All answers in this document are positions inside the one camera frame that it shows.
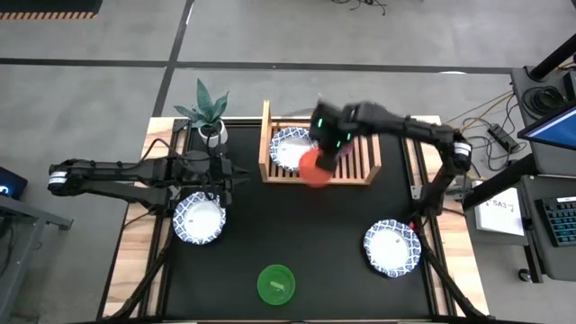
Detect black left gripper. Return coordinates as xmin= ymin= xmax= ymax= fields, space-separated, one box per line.
xmin=204 ymin=152 xmax=252 ymax=209

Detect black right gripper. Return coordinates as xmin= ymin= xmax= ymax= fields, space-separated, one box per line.
xmin=309 ymin=102 xmax=359 ymax=174

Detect coiled black cable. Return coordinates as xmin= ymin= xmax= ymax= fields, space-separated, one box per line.
xmin=524 ymin=85 xmax=566 ymax=116

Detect black power strip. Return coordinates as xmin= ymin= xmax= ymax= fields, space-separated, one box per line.
xmin=487 ymin=124 xmax=521 ymax=153

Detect orange plastic bowl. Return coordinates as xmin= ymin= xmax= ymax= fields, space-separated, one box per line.
xmin=298 ymin=148 xmax=333 ymax=189

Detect black floor cable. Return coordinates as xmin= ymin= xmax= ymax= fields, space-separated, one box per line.
xmin=467 ymin=93 xmax=526 ymax=175

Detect white paper sign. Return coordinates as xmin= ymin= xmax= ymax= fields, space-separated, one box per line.
xmin=474 ymin=197 xmax=526 ymax=238

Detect black device with blue light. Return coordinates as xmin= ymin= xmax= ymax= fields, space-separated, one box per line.
xmin=0 ymin=166 xmax=29 ymax=202

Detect backlit black keyboard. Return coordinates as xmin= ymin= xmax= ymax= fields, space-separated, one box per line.
xmin=537 ymin=196 xmax=576 ymax=248

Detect yellow floor cable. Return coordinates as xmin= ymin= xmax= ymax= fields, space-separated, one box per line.
xmin=443 ymin=91 xmax=515 ymax=181

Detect grey equipment cart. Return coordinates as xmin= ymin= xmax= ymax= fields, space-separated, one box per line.
xmin=510 ymin=66 xmax=576 ymax=283

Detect blue patterned paper bowl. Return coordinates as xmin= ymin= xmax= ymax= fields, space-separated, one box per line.
xmin=269 ymin=127 xmax=319 ymax=173
xmin=363 ymin=219 xmax=423 ymax=279
xmin=172 ymin=191 xmax=228 ymax=246

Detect grey metal side table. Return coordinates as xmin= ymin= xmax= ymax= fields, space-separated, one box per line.
xmin=0 ymin=193 xmax=74 ymax=324

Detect black table mat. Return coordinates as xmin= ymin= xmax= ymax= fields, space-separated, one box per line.
xmin=162 ymin=120 xmax=433 ymax=320

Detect wooden slatted dish shelf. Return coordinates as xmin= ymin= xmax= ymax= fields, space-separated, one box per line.
xmin=258 ymin=99 xmax=383 ymax=186

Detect snake plant in white pot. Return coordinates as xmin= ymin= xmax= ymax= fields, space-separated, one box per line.
xmin=173 ymin=77 xmax=230 ymax=148

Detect green plastic bowl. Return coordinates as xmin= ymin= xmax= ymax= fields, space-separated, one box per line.
xmin=256 ymin=264 xmax=297 ymax=307

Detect computer monitor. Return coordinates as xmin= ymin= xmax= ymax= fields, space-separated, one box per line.
xmin=517 ymin=105 xmax=576 ymax=152

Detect black diagonal beam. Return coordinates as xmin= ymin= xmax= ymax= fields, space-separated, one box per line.
xmin=462 ymin=153 xmax=539 ymax=212

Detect black round pole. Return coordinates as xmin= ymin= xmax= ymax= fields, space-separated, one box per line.
xmin=529 ymin=33 xmax=576 ymax=81

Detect tangled black cables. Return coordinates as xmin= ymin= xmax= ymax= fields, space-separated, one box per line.
xmin=330 ymin=0 xmax=388 ymax=17

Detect black mat with hazard stripes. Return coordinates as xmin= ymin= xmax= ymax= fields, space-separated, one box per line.
xmin=0 ymin=0 xmax=104 ymax=20

